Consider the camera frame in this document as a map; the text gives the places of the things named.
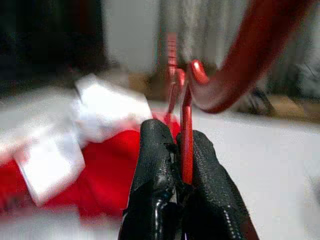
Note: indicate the red white striped garment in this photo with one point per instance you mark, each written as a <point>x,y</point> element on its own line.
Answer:
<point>105,170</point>

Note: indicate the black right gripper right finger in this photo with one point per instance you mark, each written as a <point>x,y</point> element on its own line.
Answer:
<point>212,195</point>

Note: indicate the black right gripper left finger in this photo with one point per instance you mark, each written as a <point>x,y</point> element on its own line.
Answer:
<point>152,162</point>

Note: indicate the red plastic hanger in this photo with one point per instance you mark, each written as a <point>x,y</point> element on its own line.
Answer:
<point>187,137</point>

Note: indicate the grey curtain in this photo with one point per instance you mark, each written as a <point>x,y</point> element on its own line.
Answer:
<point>207,30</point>

